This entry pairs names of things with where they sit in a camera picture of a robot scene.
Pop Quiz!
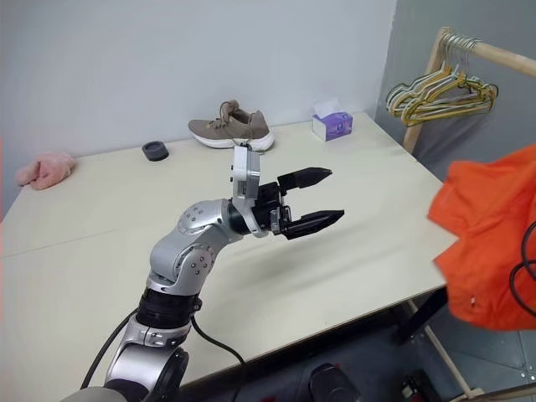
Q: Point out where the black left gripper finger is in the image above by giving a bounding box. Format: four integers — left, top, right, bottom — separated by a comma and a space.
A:
284, 209, 346, 242
276, 166, 334, 196

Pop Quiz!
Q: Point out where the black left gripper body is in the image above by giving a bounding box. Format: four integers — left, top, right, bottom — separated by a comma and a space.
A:
250, 180, 294, 240

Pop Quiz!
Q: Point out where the orange cloth garment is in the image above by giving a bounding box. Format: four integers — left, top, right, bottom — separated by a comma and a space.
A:
427, 142, 536, 332

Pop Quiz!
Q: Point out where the purple tissue box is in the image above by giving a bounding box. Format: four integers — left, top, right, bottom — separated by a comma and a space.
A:
311, 99, 355, 142

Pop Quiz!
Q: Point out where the taupe sneaker with white sole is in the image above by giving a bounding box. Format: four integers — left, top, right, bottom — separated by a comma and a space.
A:
187, 99, 276, 153

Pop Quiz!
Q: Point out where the dark grey round container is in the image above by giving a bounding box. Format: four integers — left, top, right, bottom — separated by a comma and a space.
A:
141, 141, 170, 163

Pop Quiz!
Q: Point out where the black table brace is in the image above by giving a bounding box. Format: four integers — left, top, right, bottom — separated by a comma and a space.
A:
392, 287, 450, 345

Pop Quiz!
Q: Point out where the dark rounded shape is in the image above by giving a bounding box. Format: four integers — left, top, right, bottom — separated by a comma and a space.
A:
308, 362, 362, 402

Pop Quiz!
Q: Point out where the dark shape with red mark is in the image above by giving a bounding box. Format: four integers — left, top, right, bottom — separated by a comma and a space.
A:
400, 370, 439, 402

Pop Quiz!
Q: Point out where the wooden clothes rack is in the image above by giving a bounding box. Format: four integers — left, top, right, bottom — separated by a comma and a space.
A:
401, 25, 536, 402

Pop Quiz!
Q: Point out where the pink fluffy cloth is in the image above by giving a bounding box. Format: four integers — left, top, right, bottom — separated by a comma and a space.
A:
14, 151, 78, 192

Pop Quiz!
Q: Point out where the silver robot body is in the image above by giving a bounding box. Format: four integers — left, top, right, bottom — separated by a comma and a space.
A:
60, 386, 126, 402

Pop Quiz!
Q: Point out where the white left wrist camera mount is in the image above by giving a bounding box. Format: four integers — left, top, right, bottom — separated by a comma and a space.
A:
229, 144, 270, 239

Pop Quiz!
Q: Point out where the white wire hanger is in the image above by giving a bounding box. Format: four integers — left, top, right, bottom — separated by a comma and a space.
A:
385, 35, 482, 116

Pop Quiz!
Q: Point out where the bunch of wire hangers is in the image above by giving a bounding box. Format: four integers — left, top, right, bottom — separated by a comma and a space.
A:
387, 33, 489, 112

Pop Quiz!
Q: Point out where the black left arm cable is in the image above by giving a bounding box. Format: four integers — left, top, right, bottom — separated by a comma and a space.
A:
80, 308, 248, 390

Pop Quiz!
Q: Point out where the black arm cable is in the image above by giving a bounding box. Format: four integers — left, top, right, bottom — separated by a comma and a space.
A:
80, 308, 248, 390
508, 220, 536, 319

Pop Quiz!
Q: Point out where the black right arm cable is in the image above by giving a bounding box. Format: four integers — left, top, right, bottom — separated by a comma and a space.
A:
508, 220, 536, 319

